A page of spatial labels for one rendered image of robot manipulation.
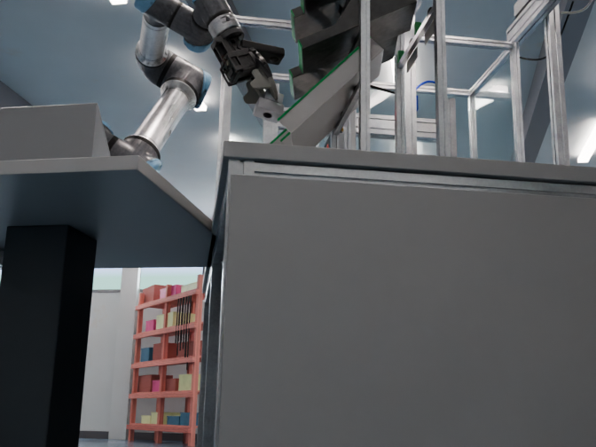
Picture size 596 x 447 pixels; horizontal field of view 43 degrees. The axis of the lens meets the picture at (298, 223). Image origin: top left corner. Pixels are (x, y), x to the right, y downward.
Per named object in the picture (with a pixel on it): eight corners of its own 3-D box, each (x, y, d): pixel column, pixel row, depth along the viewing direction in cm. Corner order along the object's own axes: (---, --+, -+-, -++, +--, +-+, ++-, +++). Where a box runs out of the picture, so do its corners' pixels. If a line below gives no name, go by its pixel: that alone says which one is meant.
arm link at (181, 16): (178, 20, 205) (188, -7, 196) (215, 42, 206) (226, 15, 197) (165, 39, 200) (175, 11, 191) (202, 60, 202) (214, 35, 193)
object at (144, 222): (-197, 182, 150) (-194, 168, 151) (34, 269, 236) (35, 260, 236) (137, 169, 138) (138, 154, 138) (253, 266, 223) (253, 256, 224)
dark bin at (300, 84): (292, 78, 181) (279, 52, 183) (294, 100, 194) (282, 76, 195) (398, 34, 183) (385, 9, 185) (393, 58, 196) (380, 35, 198)
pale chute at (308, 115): (291, 133, 161) (277, 119, 162) (293, 153, 174) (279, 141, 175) (384, 49, 166) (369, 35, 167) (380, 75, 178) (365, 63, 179)
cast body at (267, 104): (257, 105, 180) (262, 82, 183) (252, 115, 184) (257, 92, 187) (290, 117, 182) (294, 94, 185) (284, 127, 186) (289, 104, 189)
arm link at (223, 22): (231, 29, 194) (239, 9, 187) (239, 43, 193) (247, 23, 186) (205, 35, 191) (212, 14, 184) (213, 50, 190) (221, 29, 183)
